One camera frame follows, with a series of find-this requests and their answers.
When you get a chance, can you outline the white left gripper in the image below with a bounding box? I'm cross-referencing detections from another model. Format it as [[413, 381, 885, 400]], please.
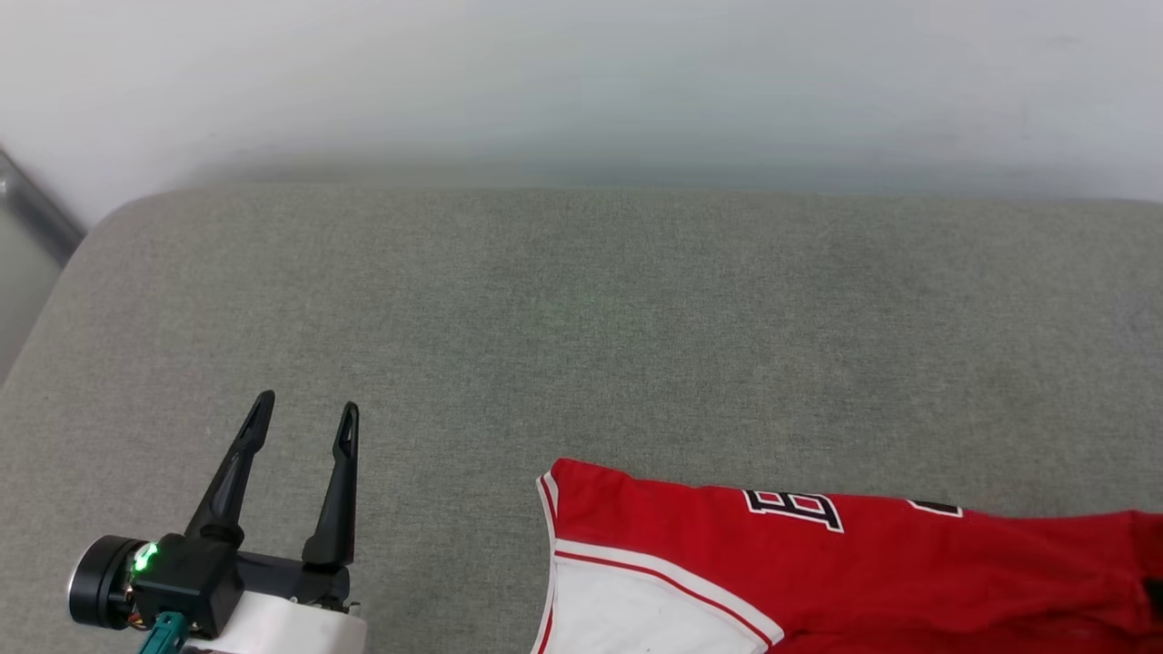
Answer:
[[184, 390, 370, 654]]

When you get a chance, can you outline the red and white jersey garment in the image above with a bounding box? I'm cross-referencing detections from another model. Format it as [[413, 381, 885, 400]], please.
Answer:
[[532, 457, 1163, 654]]

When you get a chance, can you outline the teal cable connector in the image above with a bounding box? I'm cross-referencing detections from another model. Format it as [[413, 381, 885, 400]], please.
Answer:
[[136, 612, 188, 654]]

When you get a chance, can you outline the grey metal rail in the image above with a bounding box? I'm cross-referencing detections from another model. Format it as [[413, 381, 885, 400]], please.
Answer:
[[0, 149, 88, 267]]

